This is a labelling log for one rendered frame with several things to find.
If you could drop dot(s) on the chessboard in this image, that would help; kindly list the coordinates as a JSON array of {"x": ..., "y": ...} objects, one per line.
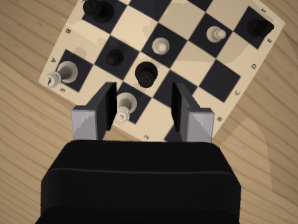
[{"x": 216, "y": 74}]

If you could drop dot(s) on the white chess king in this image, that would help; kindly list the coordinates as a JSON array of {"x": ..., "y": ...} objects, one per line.
[{"x": 67, "y": 71}]

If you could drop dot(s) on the white pawn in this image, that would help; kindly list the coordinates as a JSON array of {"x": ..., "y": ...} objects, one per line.
[
  {"x": 215, "y": 34},
  {"x": 160, "y": 46}
]

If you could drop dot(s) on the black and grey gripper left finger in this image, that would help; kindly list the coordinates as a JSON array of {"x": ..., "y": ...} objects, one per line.
[{"x": 91, "y": 121}]

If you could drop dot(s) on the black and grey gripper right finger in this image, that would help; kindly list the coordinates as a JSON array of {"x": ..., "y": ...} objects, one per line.
[{"x": 194, "y": 123}]

